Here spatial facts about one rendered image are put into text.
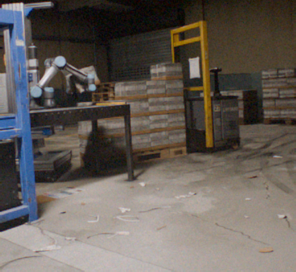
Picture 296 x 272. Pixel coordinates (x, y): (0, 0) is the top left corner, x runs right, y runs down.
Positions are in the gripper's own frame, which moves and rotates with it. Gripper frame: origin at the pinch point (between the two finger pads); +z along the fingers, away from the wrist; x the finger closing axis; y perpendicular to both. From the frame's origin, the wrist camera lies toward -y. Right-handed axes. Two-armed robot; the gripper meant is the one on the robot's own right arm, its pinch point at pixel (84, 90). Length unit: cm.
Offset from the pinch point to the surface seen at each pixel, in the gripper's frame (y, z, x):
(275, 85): -192, 202, -473
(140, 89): -29, 8, -71
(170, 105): -68, 12, -104
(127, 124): -43, -77, -5
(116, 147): -81, 3, -8
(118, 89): -21, 31, -52
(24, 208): -44, -156, 123
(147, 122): -74, 7, -62
